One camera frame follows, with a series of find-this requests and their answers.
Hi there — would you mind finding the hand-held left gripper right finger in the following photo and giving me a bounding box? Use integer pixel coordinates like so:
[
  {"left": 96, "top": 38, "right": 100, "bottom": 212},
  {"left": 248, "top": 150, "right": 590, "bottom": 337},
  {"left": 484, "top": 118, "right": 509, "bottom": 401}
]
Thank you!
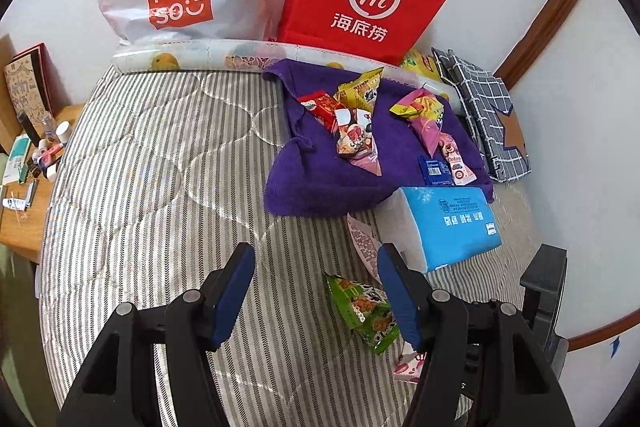
[{"left": 377, "top": 244, "right": 576, "bottom": 427}]

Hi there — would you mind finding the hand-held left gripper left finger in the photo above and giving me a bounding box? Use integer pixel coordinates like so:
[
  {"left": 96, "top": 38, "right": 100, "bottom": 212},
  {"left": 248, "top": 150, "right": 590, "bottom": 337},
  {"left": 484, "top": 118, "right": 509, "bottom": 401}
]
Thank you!
[{"left": 57, "top": 242, "right": 256, "bottom": 427}]

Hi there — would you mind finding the green snack packet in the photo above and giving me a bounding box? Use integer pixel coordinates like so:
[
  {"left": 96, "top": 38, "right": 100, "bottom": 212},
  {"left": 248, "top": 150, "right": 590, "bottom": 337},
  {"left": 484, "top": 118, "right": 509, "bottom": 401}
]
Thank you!
[{"left": 324, "top": 273, "right": 401, "bottom": 355}]

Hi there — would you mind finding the pink yellow snack packet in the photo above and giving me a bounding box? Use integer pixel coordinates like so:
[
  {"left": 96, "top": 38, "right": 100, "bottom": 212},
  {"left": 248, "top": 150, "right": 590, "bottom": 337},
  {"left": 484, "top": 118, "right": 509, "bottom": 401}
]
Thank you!
[{"left": 390, "top": 88, "right": 447, "bottom": 158}]

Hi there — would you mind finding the red snack packet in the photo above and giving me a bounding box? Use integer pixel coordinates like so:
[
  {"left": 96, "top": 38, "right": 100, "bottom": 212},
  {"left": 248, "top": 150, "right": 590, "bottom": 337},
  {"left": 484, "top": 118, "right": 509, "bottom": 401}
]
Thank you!
[{"left": 298, "top": 91, "right": 346, "bottom": 132}]

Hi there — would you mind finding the small yellow snack packet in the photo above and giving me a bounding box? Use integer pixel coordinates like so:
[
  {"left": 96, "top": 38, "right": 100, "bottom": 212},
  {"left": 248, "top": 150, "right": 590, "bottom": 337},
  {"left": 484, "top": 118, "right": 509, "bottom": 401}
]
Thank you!
[{"left": 334, "top": 67, "right": 385, "bottom": 114}]

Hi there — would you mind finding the small pink snack packet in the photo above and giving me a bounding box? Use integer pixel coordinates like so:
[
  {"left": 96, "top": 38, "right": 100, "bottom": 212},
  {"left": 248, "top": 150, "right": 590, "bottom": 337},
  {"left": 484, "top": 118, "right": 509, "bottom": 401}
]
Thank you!
[{"left": 392, "top": 342, "right": 428, "bottom": 383}]

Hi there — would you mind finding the wooden baseboard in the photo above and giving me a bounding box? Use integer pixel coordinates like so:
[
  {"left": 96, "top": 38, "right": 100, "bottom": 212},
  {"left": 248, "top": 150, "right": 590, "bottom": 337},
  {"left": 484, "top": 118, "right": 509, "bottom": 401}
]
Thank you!
[{"left": 565, "top": 312, "right": 640, "bottom": 353}]

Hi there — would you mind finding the pink snack packet under towel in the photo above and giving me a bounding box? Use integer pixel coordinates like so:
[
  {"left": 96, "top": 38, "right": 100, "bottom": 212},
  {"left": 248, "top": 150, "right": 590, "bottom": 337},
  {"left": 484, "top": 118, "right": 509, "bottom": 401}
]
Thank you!
[{"left": 347, "top": 213, "right": 383, "bottom": 280}]

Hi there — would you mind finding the blue tissue pack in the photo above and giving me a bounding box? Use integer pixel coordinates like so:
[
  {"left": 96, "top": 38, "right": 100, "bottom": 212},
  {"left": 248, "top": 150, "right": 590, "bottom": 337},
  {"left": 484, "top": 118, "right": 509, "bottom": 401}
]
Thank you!
[{"left": 380, "top": 187, "right": 502, "bottom": 275}]

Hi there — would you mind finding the small blue packet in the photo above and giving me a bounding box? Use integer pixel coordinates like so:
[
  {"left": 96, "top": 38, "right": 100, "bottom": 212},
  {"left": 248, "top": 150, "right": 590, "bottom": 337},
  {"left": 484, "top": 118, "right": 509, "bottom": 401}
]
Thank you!
[{"left": 418, "top": 155, "right": 453, "bottom": 188}]

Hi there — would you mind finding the striped mattress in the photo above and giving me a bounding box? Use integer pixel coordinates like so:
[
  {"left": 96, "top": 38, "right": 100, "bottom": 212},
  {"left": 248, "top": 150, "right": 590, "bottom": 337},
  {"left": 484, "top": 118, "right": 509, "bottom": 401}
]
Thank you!
[{"left": 40, "top": 62, "right": 546, "bottom": 427}]

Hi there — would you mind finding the purple towel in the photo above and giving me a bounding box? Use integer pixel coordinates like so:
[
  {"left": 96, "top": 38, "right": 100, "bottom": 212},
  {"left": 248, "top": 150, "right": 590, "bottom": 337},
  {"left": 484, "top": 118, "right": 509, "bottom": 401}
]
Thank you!
[{"left": 263, "top": 59, "right": 493, "bottom": 219}]

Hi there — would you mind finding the red white stick packet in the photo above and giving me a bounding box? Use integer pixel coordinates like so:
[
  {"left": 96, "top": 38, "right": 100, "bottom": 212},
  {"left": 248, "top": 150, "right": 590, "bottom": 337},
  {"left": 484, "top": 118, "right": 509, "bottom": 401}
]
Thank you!
[{"left": 439, "top": 133, "right": 478, "bottom": 186}]

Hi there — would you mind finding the pink white strawberry snack packet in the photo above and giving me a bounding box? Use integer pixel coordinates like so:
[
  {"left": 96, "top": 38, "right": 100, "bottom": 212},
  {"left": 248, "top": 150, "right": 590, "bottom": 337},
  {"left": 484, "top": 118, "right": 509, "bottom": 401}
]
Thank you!
[{"left": 332, "top": 107, "right": 382, "bottom": 176}]

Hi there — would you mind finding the grey plaid star cushion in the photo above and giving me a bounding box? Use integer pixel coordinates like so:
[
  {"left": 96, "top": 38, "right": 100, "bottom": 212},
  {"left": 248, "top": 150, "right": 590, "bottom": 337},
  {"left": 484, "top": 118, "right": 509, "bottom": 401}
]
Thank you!
[{"left": 431, "top": 48, "right": 531, "bottom": 182}]

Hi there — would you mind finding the wooden nightstand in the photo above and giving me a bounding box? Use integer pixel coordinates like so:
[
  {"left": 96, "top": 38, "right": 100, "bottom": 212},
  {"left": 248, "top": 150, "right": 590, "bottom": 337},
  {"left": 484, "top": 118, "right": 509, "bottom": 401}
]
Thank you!
[{"left": 0, "top": 34, "right": 86, "bottom": 265}]

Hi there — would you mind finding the yellow chip bag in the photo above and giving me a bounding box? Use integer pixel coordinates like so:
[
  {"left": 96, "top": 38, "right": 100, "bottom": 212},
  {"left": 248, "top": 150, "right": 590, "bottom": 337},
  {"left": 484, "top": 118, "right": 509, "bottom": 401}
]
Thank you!
[{"left": 400, "top": 49, "right": 441, "bottom": 80}]

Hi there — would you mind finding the teal white tube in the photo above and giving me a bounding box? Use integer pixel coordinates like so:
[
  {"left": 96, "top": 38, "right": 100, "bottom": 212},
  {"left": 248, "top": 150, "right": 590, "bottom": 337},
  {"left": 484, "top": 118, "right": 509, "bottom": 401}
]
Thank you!
[{"left": 2, "top": 134, "right": 30, "bottom": 185}]

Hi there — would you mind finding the red patterned book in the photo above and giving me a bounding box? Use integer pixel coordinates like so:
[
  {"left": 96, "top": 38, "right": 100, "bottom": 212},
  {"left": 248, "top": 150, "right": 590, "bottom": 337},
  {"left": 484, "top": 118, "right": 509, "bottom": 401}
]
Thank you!
[{"left": 4, "top": 44, "right": 56, "bottom": 142}]

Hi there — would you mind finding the brown wooden door frame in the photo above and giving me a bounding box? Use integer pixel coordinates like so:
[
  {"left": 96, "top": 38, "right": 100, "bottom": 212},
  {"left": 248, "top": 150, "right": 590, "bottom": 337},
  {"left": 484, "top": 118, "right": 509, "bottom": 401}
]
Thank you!
[{"left": 492, "top": 0, "right": 596, "bottom": 90}]

